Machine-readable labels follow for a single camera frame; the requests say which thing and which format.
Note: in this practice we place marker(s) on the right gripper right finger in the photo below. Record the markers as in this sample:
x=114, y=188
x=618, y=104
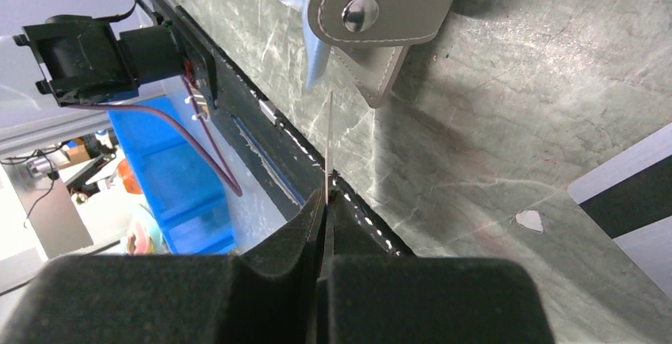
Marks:
x=366, y=295

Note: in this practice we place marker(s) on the black base frame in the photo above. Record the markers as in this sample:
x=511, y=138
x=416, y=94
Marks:
x=86, y=64

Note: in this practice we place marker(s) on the single silver credit card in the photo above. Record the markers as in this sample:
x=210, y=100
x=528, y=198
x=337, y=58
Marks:
x=629, y=198

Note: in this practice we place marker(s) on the grey card holder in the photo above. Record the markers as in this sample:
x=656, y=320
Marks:
x=369, y=37

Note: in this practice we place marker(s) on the aluminium rail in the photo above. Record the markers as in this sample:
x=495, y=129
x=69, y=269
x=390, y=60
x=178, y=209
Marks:
x=26, y=130

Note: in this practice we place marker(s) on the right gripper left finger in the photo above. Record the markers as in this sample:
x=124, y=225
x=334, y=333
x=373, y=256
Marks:
x=261, y=296

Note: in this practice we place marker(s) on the blue plastic crate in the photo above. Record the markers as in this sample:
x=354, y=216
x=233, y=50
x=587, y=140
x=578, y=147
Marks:
x=184, y=194

